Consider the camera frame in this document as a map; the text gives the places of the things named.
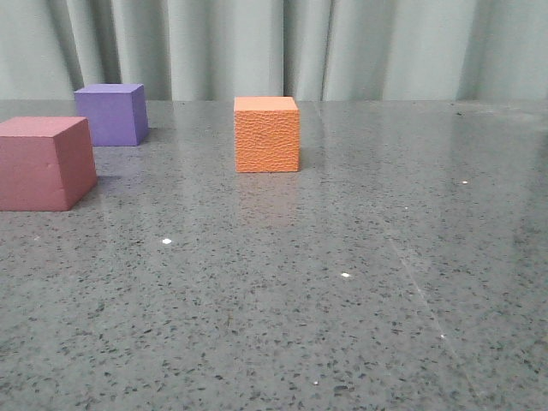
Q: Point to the orange foam cube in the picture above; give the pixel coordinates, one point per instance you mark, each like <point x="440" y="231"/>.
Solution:
<point x="267" y="134"/>

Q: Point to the pale green curtain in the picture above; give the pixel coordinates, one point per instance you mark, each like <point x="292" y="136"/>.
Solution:
<point x="311" y="50"/>

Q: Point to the purple foam cube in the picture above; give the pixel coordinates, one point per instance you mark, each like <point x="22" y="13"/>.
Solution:
<point x="116" y="113"/>

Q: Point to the red foam cube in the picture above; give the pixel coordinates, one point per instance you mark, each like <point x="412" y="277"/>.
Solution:
<point x="47" y="163"/>

